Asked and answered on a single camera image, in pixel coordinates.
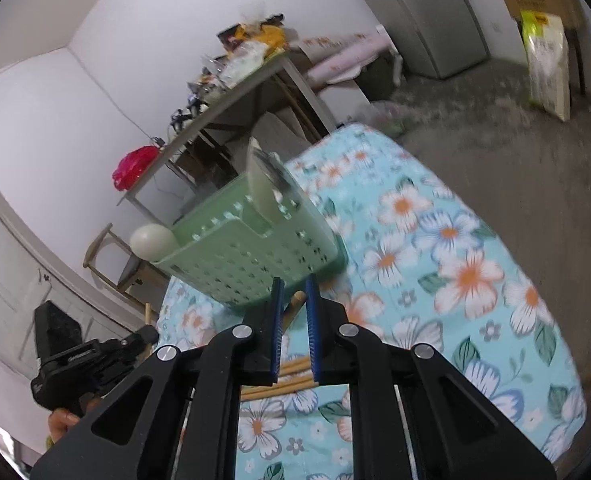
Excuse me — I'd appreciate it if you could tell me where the wooden chopstick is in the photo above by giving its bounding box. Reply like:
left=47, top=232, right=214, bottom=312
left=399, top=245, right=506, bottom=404
left=282, top=290, right=306, bottom=332
left=279, top=356, right=311, bottom=377
left=241, top=376, right=317, bottom=401

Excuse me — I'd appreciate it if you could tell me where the person left hand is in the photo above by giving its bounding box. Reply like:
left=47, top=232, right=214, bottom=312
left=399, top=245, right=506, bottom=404
left=47, top=396, right=102, bottom=444

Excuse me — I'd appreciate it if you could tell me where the green perforated utensil basket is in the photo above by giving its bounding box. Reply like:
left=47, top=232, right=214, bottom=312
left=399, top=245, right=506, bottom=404
left=154, top=171, right=349, bottom=309

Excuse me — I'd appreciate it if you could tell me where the cream rice paddle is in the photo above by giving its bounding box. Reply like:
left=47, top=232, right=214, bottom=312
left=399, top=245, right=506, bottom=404
left=247, top=136, right=294, bottom=226

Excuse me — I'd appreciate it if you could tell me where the floral blue tablecloth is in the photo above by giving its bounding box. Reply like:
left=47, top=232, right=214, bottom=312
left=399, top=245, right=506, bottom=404
left=158, top=125, right=586, bottom=479

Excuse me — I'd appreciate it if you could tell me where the wooden chair dark seat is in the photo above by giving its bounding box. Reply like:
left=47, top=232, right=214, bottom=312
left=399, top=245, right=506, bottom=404
left=82, top=222, right=170, bottom=313

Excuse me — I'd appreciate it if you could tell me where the white door panel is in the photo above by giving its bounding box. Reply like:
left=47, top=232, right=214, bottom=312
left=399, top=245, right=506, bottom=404
left=0, top=194, right=144, bottom=379

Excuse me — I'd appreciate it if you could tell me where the cream ladle round bowl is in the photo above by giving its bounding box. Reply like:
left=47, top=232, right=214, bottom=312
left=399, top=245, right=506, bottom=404
left=130, top=223, right=180, bottom=262

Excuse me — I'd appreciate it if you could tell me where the red plastic bag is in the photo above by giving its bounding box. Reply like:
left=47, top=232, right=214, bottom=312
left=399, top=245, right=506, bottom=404
left=111, top=145, right=160, bottom=192

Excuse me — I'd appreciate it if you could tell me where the long grey work table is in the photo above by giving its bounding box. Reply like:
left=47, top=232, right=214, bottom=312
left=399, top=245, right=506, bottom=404
left=118, top=53, right=337, bottom=222

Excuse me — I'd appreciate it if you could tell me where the pink rolled cloth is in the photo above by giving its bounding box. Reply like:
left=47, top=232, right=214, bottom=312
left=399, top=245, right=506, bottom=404
left=289, top=24, right=403, bottom=88

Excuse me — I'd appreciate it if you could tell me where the clutter pile on table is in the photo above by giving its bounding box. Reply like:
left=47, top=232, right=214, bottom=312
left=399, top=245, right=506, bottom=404
left=170, top=13, right=288, bottom=134

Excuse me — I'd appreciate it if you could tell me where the yellow green rice bag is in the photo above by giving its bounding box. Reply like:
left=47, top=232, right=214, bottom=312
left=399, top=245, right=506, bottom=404
left=521, top=10, right=571, bottom=122

